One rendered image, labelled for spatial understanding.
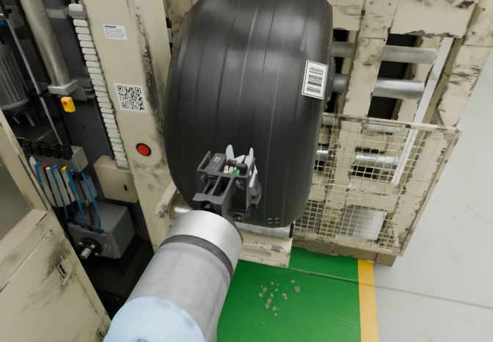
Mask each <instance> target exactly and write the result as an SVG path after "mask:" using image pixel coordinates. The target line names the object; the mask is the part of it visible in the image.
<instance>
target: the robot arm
mask: <svg viewBox="0 0 493 342"><path fill-rule="evenodd" d="M205 161H206V164H207V167H206V168H205V169H204V170H203V169H202V166H203V165H204V163H205ZM197 191H198V193H196V195H195V196H194V198H193V209H192V210H190V211H187V212H185V213H183V214H181V215H179V217H178V218H177V219H176V220H175V221H174V222H173V224H172V226H171V228H170V229H169V231H168V232H167V234H166V235H165V237H164V239H163V241H162V242H161V243H160V244H159V245H158V246H157V250H156V252H155V254H154V256H153V257H152V259H151V260H150V262H149V264H148V265H147V267H146V269H145V270H144V272H143V274H142V276H141V277H140V278H139V281H138V282H137V284H136V285H135V287H134V289H133V291H132V292H131V294H130V296H129V297H128V299H127V300H126V302H125V304H124V305H123V306H122V307H121V308H120V309H119V310H118V312H117V313H116V315H115V316H114V318H113V320H112V322H111V324H110V327H109V331H108V333H107V335H106V337H105V339H104V341H103V342H216V329H217V324H218V321H219V317H220V314H221V312H222V307H223V304H224V301H225V298H226V296H227V291H228V288H229V286H230V281H231V280H232V277H233V274H234V271H235V268H236V264H237V262H238V258H239V255H240V252H241V248H242V244H243V241H244V239H243V237H242V235H241V233H240V231H239V229H238V228H237V226H236V224H235V221H240V222H243V219H245V218H247V217H250V211H251V209H252V208H257V204H258V202H259V201H260V197H261V185H260V183H259V182H258V172H257V170H256V167H255V158H253V149H252V148H251V149H250V152H249V156H239V157H238V158H235V159H234V155H233V149H232V145H228V147H227V149H226V154H221V153H215V154H214V156H213V158H212V159H211V152H210V151H208V153H207V154H206V156H205V158H204V159H203V160H202V162H201V164H200V165H199V167H198V168H197Z"/></svg>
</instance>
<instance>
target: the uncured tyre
mask: <svg viewBox="0 0 493 342"><path fill-rule="evenodd" d="M332 38H333V15H332V5H331V4H330V3H329V2H328V1H327V0H198V1H197V2H196V3H195V4H194V5H193V6H192V8H191V9H190V10H189V11H188V13H187V14H186V17H185V18H184V20H183V23H182V24H181V26H180V29H179V32H178V35H177V37H176V40H175V44H174V47H173V50H172V56H171V59H170V63H169V70H168V75H167V85H166V91H165V100H164V142H165V150H166V155H167V163H168V167H169V172H170V175H171V177H172V180H173V183H174V185H175V186H176V188H177V190H178V191H179V192H180V194H181V195H182V197H183V199H184V200H185V201H186V203H187V204H188V206H189V207H190V208H191V209H193V198H194V196H195V195H196V193H198V191H197V168H198V167H199V165H200V164H201V162H202V160H203V159H204V158H205V156H206V154H207V153H208V151H210V152H211V159H212V158H213V156H214V154H215V153H221V154H226V149H227V147H228V145H232V149H233V155H234V159H235V158H238V157H239V156H249V152H250V149H251V148H252V149H253V158H255V167H256V170H257V172H258V182H259V183H260V185H261V197H260V201H259V202H258V204H257V208H252V209H251V211H250V217H247V218H245V219H243V222H240V221H235V222H240V223H244V224H248V225H257V226H261V227H265V228H285V227H287V226H288V225H289V224H291V223H292V222H294V221H296V220H297V219H298V218H300V217H302V215H303V213H304V209H305V206H306V204H307V201H308V198H309V196H310V190H311V185H312V181H313V173H314V168H315V160H316V155H317V149H318V141H319V136H320V130H321V121H322V116H323V110H324V101H325V95H326V86H327V79H328V74H329V63H330V57H331V51H332ZM307 60H309V61H312V62H317V63H320V64H323V65H328V68H327V74H326V83H325V89H324V99H320V98H314V97H310V96H307V95H302V87H303V81H304V72H305V66H306V61H307ZM266 217H281V223H278V224H267V223H266Z"/></svg>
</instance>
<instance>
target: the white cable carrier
mask: <svg viewBox="0 0 493 342"><path fill-rule="evenodd" d="M69 9H70V10H75V11H85V12H86V10H85V8H84V4H83V2H82V0H81V1H78V4H76V3H74V4H69ZM72 18H75V20H73V23H74V25H75V26H77V27H76V32H77V33H80V34H78V39H79V40H82V41H81V42H80V45H81V47H83V48H82V51H83V53H84V54H85V55H84V58H85V59H86V60H88V61H86V63H87V66H89V68H88V71H89V72H90V73H91V74H90V78H91V79H93V80H92V84H95V86H94V90H97V91H96V92H95V94H96V95H97V96H98V97H97V99H98V101H100V103H99V107H102V108H101V112H103V114H102V116H103V117H105V118H104V119H103V120H104V122H105V123H106V124H105V125H106V127H107V132H109V137H111V138H110V141H111V142H112V146H114V147H113V148H112V149H113V150H115V152H114V154H115V155H116V156H115V158H116V159H117V163H118V166H122V167H130V166H129V164H128V159H127V156H126V153H125V152H124V151H125V148H124V145H123V141H122V137H121V135H120V130H119V127H118V124H117V120H116V117H115V113H114V109H113V106H112V102H111V98H110V96H109V91H108V88H107V86H106V81H105V78H104V75H103V71H102V67H101V63H100V60H99V57H98V52H97V49H96V47H95V42H93V41H94V39H93V36H92V32H91V28H90V24H89V21H88V18H85V17H75V16H72ZM91 40H92V41H91ZM94 47H95V48H94ZM96 54H97V55H96ZM98 60H99V61H98ZM101 72H102V73H101ZM126 159H127V160H126ZM119 170H120V169H119ZM120 172H130V171H129V170H120Z"/></svg>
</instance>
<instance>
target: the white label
mask: <svg viewBox="0 0 493 342"><path fill-rule="evenodd" d="M327 68H328V65H323V64H320V63H317V62H312V61H309V60H307V61H306V66H305V72H304V81H303V87H302V95H307V96H310V97H314V98H320V99H324V89H325V83H326V74H327Z"/></svg>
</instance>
